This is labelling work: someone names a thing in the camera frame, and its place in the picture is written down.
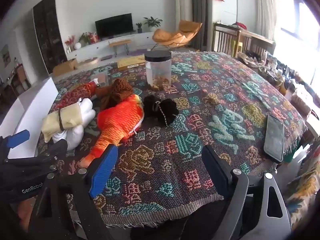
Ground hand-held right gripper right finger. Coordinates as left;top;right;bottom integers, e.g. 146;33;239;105
201;145;292;240

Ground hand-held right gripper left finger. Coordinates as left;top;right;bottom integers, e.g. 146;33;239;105
27;144;119;240

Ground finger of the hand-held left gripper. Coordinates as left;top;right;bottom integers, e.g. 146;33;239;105
0;129;30;153
37;140;68;172

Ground white soft cloth bundle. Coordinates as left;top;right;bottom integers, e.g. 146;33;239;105
51;97;96;150

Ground orange fish plush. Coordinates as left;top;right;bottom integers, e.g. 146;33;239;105
80;94;145;167

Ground red leopard mesh bag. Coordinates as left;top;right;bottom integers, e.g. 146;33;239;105
59;82;98;108

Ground white box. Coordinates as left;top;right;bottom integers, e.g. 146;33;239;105
0;77;59;159

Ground yellow cloth roll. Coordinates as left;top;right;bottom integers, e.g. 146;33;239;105
41;105;83;142

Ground black smartphone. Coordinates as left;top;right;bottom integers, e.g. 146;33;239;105
264;114;285;163

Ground patterned woven blanket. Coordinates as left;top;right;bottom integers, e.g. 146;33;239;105
35;51;309;228

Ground black cloth bundle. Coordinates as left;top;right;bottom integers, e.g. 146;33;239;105
142;95;180;127

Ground cardboard box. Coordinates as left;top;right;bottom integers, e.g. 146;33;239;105
52;59;78;77

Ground brown knitted cloth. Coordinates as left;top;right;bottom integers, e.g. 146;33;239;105
96;78;134;110

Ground floral cloth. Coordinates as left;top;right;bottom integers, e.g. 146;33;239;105
285;152;320;230

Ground red flowers in vase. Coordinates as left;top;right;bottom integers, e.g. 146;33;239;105
64;35;75;53

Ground white television cabinet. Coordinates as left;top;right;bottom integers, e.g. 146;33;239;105
65;31;160;60

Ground dark bookcase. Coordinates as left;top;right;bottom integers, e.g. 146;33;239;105
32;0;68;74

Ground yellow flat box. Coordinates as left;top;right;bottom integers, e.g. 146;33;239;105
117;55;146;71

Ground clear jar with black lid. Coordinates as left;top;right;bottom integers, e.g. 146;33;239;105
144;51;172;90

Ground clutter of small items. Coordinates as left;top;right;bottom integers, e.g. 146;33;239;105
237;50;320;120

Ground leafy plant with red wrap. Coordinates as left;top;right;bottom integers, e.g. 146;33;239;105
79;31;99;46

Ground wooden bench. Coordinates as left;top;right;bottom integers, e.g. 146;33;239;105
109;39;132;57

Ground black television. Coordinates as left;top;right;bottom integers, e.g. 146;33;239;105
95;13;133;38

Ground orange lounge chair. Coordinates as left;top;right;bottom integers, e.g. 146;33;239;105
152;20;203;53

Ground large green potted plant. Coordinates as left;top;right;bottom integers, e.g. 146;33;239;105
143;16;163;32

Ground grey curtain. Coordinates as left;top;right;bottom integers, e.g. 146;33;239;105
191;0;213;52

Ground window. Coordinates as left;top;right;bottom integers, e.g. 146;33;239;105
280;0;320;85

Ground white curtain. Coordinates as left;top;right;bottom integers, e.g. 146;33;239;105
255;0;283;40

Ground white standing air conditioner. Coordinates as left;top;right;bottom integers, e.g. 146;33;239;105
174;0;193;25

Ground framed wall picture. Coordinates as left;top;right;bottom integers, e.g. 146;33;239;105
0;44;11;67

